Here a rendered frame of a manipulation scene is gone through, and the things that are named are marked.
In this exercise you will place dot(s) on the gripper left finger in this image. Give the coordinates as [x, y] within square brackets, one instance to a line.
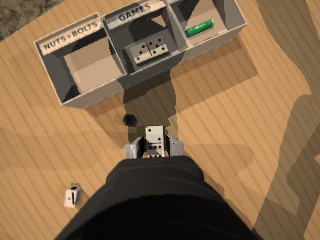
[135, 149]

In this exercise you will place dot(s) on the white domino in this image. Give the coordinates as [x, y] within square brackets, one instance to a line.
[149, 50]
[154, 141]

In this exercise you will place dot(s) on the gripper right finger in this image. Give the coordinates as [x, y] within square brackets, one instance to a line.
[174, 147]

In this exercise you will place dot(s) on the grey three-compartment bin rack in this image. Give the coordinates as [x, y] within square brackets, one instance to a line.
[94, 60]

